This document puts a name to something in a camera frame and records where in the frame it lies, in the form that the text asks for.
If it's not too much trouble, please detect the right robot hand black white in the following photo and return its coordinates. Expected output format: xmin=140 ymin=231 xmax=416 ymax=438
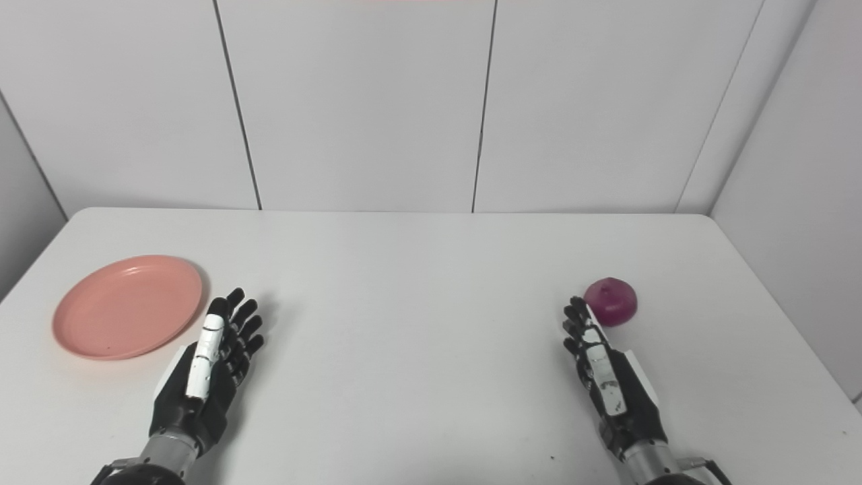
xmin=562 ymin=296 xmax=669 ymax=460

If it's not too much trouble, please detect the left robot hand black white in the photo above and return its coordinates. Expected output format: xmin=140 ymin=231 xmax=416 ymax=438
xmin=150 ymin=288 xmax=265 ymax=455

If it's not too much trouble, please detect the purple red onion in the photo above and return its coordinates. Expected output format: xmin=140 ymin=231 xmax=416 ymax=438
xmin=583 ymin=277 xmax=638 ymax=328

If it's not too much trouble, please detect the pink round plate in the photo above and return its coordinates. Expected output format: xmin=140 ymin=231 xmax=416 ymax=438
xmin=52 ymin=255 xmax=204 ymax=361

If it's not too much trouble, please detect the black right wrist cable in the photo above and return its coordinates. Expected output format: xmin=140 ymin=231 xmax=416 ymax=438
xmin=677 ymin=457 xmax=735 ymax=485

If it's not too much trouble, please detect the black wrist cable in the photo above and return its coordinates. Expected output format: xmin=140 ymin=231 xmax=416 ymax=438
xmin=90 ymin=459 xmax=132 ymax=485
xmin=677 ymin=457 xmax=735 ymax=485

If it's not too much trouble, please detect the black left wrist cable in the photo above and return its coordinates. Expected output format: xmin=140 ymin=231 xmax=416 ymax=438
xmin=90 ymin=459 xmax=132 ymax=485

